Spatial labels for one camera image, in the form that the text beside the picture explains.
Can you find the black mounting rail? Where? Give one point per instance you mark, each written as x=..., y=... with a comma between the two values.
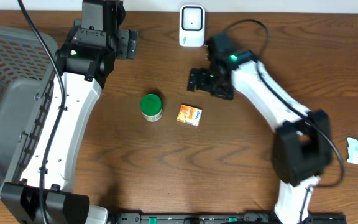
x=136, y=218

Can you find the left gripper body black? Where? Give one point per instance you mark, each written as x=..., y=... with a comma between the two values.
x=127, y=44

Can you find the grey plastic shopping basket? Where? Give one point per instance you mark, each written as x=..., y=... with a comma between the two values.
x=26, y=90

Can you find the orange tissue pack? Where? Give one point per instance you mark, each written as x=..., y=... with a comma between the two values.
x=189, y=115

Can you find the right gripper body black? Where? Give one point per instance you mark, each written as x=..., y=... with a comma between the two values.
x=203, y=79

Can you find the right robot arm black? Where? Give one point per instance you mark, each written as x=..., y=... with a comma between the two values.
x=301, y=144

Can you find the green lid white jar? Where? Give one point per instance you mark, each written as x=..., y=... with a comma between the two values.
x=151, y=107

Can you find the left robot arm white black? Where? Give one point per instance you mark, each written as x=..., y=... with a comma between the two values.
x=44, y=191

